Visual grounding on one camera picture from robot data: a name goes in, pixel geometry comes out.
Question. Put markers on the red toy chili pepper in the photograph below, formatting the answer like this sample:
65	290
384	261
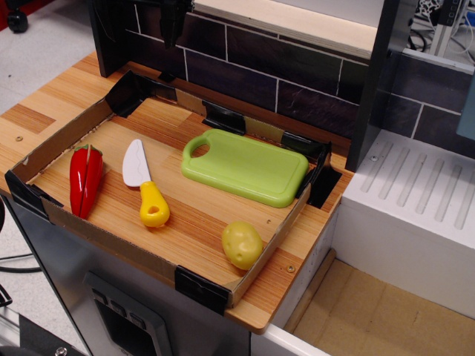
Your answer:
85	176

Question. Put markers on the grey toy oven front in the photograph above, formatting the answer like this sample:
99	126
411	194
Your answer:
132	327

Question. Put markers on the black chair caster wheel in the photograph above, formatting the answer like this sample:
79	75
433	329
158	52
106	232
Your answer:
17	21

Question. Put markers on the white toy sink drainboard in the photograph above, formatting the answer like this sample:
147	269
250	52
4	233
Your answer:
407	218

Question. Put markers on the green plastic cutting board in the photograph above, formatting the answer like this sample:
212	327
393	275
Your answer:
246	167

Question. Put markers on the yellow toy potato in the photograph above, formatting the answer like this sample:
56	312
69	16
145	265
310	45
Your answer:
241	244

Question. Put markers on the yellow handled white toy knife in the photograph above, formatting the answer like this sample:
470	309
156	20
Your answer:
154	210

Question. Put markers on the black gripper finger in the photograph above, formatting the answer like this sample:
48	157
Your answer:
171	22

